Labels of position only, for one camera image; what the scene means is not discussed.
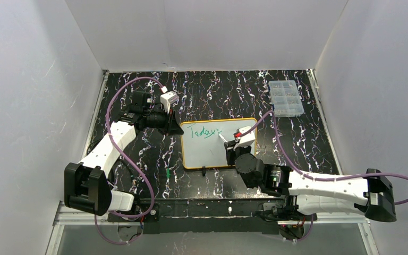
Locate green whiteboard marker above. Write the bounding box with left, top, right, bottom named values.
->
left=219, top=134, right=227, bottom=143

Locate yellow framed whiteboard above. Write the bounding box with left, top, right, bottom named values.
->
left=181, top=118, right=257, bottom=169

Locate green marker cap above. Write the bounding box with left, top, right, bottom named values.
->
left=166, top=168, right=171, bottom=180

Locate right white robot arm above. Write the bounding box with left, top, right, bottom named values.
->
left=223, top=140, right=397, bottom=222

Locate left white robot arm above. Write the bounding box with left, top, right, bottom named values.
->
left=64, top=89, right=184, bottom=216

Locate clear plastic compartment box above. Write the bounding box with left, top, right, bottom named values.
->
left=268, top=80, right=304, bottom=117

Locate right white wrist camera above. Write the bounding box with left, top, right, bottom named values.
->
left=234, top=126, right=256, bottom=149

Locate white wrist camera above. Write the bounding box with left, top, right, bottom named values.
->
left=234, top=126, right=256, bottom=149
left=160, top=91, right=179, bottom=113

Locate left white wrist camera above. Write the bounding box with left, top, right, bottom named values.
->
left=160, top=91, right=179, bottom=113

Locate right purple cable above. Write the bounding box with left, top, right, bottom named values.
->
left=239, top=109, right=408, bottom=243

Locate purple cable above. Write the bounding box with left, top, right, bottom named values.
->
left=239, top=109, right=408, bottom=243
left=94, top=76, right=169, bottom=245

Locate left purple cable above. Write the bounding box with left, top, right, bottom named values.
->
left=94, top=76, right=169, bottom=245

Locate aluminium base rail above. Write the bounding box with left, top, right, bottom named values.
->
left=54, top=198, right=368, bottom=225

